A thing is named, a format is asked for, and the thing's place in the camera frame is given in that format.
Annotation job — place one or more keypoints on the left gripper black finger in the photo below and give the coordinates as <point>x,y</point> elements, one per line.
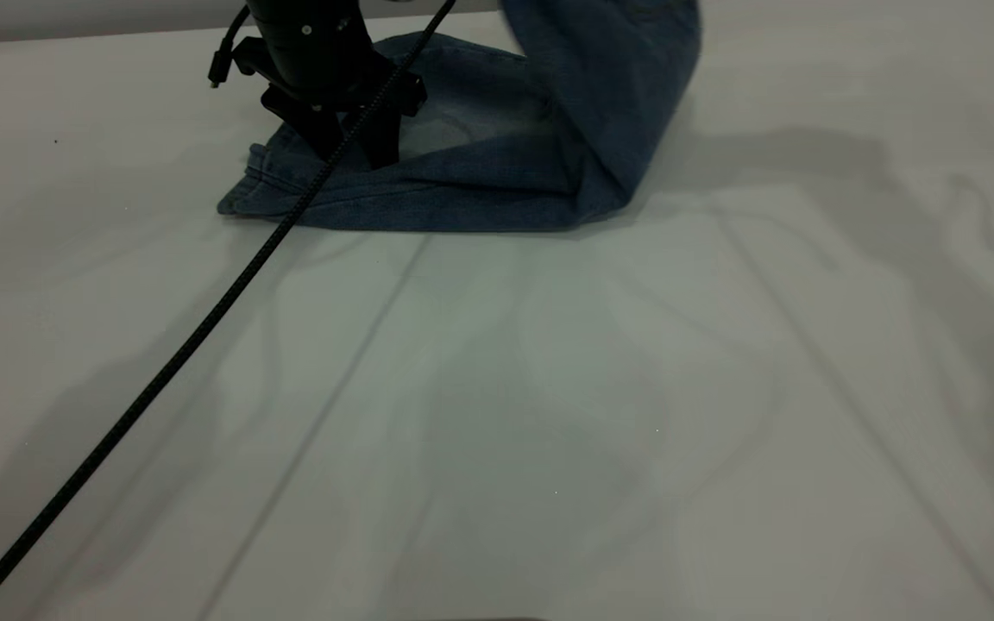
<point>382,138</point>
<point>320,129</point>

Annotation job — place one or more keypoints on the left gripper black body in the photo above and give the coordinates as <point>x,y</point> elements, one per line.
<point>307,52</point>

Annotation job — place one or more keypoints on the blue denim printed shorts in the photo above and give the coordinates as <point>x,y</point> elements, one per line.
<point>506,172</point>

